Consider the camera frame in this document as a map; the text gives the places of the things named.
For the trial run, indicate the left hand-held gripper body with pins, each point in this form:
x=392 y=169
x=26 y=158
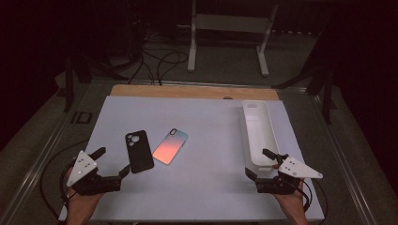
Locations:
x=90 y=184

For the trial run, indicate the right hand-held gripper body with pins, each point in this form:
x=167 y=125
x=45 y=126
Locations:
x=281 y=184

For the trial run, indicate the white plastic tray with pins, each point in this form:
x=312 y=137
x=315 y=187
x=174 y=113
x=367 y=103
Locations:
x=259 y=134

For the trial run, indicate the black phone case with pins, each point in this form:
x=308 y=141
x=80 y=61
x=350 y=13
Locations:
x=139 y=153

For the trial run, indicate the person's left hand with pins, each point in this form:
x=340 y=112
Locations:
x=81 y=201

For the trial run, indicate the person's right hand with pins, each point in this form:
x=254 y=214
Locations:
x=294 y=201

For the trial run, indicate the pink and blue phone case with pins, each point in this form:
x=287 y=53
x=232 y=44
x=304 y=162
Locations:
x=170 y=146

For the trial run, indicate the black stand leg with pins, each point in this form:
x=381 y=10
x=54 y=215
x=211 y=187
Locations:
x=69 y=90
x=327 y=100

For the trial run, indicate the white metal stand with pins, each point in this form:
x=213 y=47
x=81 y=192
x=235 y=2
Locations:
x=231 y=23

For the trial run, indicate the black square floor frame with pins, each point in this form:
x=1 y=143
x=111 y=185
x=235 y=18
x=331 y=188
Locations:
x=75 y=117

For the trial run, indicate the metal floor rail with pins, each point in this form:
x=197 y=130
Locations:
x=344 y=168
x=47 y=147

